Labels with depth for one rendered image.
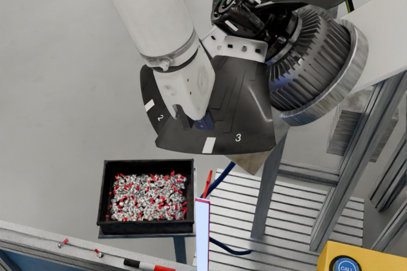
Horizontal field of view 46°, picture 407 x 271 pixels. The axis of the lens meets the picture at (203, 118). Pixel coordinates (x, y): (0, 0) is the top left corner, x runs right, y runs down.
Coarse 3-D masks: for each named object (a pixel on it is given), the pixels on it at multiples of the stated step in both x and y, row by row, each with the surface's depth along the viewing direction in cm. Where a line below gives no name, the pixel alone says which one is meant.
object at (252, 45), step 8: (224, 40) 98; (232, 40) 98; (240, 40) 98; (248, 40) 98; (256, 40) 98; (224, 48) 97; (232, 48) 97; (248, 48) 97; (256, 48) 97; (264, 48) 97; (232, 56) 95; (240, 56) 95; (248, 56) 95; (256, 56) 95; (264, 56) 95
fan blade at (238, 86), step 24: (216, 72) 92; (240, 72) 92; (264, 72) 92; (216, 96) 88; (240, 96) 88; (264, 96) 88; (168, 120) 89; (216, 120) 85; (240, 120) 84; (264, 120) 83; (168, 144) 86; (192, 144) 84; (216, 144) 82; (240, 144) 81; (264, 144) 79
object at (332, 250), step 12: (324, 252) 85; (336, 252) 83; (348, 252) 83; (360, 252) 83; (372, 252) 83; (324, 264) 82; (360, 264) 82; (372, 264) 82; (384, 264) 82; (396, 264) 82
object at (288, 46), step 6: (300, 18) 102; (300, 24) 100; (294, 30) 99; (300, 30) 100; (294, 36) 99; (288, 42) 99; (282, 48) 99; (288, 48) 99; (276, 54) 100; (282, 54) 99; (270, 60) 101; (276, 60) 100
